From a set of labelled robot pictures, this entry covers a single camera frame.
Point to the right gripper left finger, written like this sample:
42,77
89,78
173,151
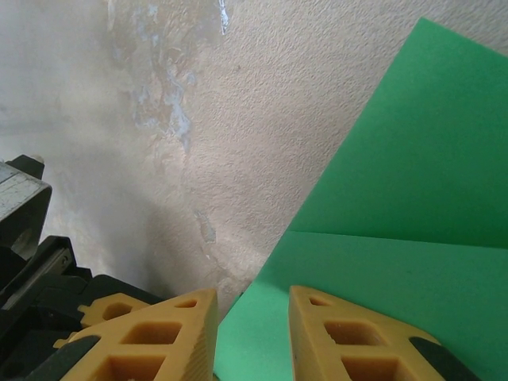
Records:
158,345

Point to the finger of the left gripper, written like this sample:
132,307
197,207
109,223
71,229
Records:
99,313

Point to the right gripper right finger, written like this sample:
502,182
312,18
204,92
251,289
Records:
337,349

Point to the green paper sheet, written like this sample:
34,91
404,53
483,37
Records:
397,178

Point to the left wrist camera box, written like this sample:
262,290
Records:
20,198

